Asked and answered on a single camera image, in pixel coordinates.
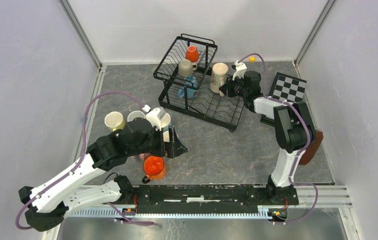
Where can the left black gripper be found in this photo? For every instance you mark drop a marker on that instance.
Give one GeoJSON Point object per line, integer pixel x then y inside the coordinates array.
{"type": "Point", "coordinates": [174, 148]}

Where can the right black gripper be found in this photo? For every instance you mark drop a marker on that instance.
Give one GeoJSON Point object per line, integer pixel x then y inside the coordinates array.
{"type": "Point", "coordinates": [228, 88]}

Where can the white patterned mug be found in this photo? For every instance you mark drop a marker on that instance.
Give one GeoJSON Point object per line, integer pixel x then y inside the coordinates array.
{"type": "Point", "coordinates": [219, 77]}

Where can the orange cup rack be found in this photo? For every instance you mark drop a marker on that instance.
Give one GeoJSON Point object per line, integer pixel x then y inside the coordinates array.
{"type": "Point", "coordinates": [192, 54]}
{"type": "Point", "coordinates": [154, 168]}

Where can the light blue faceted mug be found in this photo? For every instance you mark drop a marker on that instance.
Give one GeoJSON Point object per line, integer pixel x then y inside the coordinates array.
{"type": "Point", "coordinates": [165, 122]}

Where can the salmon floral mug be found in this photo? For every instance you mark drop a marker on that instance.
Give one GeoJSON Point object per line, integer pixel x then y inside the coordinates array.
{"type": "Point", "coordinates": [137, 114]}

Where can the yellow-green faceted mug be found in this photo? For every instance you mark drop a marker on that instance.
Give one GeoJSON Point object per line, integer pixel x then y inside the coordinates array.
{"type": "Point", "coordinates": [114, 121]}

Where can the yellow mug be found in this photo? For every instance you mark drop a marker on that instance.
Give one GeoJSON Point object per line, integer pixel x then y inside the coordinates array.
{"type": "Point", "coordinates": [166, 136]}

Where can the pink speckled mug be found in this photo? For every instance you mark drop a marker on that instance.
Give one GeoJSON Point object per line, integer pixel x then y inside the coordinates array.
{"type": "Point", "coordinates": [144, 156]}

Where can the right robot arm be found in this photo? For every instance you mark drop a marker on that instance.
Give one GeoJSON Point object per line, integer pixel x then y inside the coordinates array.
{"type": "Point", "coordinates": [294, 130]}

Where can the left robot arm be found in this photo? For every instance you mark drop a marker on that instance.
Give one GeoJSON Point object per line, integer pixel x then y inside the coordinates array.
{"type": "Point", "coordinates": [47, 205]}

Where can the orange cup top rack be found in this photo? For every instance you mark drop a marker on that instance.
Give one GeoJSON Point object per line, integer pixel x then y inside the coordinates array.
{"type": "Point", "coordinates": [192, 54]}

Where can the blue ribbed mug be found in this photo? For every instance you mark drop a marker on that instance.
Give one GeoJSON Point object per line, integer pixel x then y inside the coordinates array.
{"type": "Point", "coordinates": [190, 90]}

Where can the beige grey mug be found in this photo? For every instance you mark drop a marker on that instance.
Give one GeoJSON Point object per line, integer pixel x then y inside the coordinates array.
{"type": "Point", "coordinates": [186, 67]}

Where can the checkerboard calibration board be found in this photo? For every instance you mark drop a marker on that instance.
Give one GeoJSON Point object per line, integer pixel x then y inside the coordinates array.
{"type": "Point", "coordinates": [288, 88]}

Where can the brown wooden stand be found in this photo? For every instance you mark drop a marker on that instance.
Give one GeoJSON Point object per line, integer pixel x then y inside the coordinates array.
{"type": "Point", "coordinates": [312, 149]}

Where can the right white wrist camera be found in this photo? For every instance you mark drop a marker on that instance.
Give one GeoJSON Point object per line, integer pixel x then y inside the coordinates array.
{"type": "Point", "coordinates": [240, 69]}

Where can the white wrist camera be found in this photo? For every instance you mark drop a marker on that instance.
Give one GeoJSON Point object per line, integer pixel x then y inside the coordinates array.
{"type": "Point", "coordinates": [240, 69]}
{"type": "Point", "coordinates": [154, 116]}

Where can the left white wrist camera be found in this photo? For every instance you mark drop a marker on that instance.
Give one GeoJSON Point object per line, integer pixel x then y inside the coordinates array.
{"type": "Point", "coordinates": [154, 116]}

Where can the black wire dish rack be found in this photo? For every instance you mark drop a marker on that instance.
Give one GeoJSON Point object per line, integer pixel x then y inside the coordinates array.
{"type": "Point", "coordinates": [207, 106]}

